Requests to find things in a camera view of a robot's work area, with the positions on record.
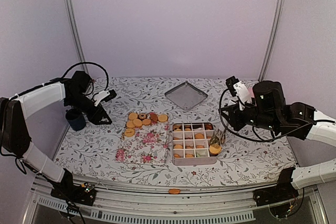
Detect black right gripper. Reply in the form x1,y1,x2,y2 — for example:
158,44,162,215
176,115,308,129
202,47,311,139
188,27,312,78
219,99,279,131

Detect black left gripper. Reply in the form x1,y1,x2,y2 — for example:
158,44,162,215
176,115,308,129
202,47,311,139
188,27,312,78
66,92,112,124

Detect dotted tan sandwich cookie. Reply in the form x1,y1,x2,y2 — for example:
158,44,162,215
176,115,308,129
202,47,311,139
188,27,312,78
209,144,222,155

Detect floral cookie tray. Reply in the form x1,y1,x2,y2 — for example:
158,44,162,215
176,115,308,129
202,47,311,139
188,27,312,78
115,112,170,166

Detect green round cookie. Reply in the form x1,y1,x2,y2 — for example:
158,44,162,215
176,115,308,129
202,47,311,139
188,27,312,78
196,150,208,157

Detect pink divided cookie tin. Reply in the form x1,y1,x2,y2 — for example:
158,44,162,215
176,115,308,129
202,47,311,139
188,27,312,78
172,122,218,166

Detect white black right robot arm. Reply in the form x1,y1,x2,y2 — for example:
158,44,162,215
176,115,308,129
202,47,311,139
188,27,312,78
218,77,335,206

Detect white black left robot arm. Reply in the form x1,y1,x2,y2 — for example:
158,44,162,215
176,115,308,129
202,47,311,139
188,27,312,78
1,71,117,206

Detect dark blue cup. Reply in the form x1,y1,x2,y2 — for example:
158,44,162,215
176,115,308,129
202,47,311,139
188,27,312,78
65,108,86,131

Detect chocolate sprinkled donut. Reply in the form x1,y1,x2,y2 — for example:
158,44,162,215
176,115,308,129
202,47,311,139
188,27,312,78
139,113,148,120

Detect silver metal tin lid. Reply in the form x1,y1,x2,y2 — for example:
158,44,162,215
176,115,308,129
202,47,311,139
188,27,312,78
164,81,208,111

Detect fallen orange cookie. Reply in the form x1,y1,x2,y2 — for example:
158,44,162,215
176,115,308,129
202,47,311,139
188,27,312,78
169,188,181,195

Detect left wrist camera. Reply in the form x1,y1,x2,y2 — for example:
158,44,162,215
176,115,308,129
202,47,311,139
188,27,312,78
92,90,117,106

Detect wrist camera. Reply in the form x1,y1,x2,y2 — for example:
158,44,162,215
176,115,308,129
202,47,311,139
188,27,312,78
225,76,253,111
92,90,117,106

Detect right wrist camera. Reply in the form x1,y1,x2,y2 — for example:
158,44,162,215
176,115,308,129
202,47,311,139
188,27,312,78
225,76,253,111

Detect aluminium front rail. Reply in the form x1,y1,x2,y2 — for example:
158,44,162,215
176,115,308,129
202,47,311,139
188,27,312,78
23,176,331,223

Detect aluminium left corner post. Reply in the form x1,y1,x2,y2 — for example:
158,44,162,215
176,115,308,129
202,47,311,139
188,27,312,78
64,0,85,62

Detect aluminium corner post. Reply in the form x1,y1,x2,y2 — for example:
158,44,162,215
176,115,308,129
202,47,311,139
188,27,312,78
258,0,285,82
64,0,85,62

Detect aluminium right corner post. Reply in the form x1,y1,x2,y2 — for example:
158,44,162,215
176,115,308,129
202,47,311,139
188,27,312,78
258,0,285,82

